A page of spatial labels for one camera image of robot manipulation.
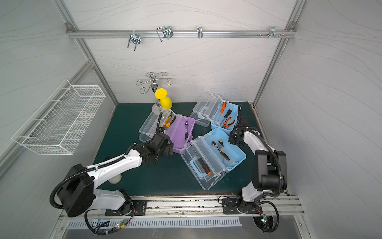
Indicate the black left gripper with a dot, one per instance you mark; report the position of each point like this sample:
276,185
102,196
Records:
162,131

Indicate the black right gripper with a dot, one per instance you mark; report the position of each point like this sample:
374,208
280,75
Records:
241,122

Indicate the purple toolbox clear lid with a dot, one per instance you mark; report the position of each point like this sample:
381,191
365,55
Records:
180,131

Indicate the small blue toolbox clear lid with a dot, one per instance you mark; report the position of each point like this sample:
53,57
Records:
207,112

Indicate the large blue toolbox clear lid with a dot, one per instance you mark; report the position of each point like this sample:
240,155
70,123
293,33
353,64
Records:
202,147

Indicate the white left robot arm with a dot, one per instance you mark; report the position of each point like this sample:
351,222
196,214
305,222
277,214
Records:
80,192

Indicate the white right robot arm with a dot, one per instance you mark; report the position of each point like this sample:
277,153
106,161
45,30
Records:
269,175

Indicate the small orange pliers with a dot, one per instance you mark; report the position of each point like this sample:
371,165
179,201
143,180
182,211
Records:
229,121

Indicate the orange black pliers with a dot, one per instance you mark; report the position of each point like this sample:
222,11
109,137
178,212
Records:
169,120

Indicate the black orange screwdriver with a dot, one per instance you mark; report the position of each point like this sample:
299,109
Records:
205,167

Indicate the yellow plastic goblet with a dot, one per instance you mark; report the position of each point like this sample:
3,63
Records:
162,95

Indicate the silver hook stand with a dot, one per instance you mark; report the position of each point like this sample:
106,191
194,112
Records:
152,82

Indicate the metal double hook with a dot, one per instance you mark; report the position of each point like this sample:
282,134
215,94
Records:
164,32

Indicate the small metal hook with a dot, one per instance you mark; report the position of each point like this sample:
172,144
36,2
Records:
200,32

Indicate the ratchet wrench black handle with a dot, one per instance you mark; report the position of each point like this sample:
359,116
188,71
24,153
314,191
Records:
220,149

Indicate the black handled screwdriver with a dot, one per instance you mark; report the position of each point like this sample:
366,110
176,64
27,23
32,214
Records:
228,113

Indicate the orange handled screwdriver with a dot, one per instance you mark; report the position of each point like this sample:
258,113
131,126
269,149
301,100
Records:
223,107

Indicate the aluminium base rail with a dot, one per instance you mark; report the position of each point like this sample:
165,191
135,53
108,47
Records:
208,206

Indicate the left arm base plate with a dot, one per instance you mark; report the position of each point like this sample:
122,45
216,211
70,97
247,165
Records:
136,207

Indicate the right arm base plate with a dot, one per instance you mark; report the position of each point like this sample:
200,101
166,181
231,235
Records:
236,207

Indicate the white wire basket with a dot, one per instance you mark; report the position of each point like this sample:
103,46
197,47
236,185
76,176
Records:
58,125

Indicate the metal bracket hook right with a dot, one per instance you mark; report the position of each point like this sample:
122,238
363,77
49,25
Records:
272,33

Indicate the aluminium cross rail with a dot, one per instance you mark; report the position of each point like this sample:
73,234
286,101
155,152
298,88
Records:
178,34

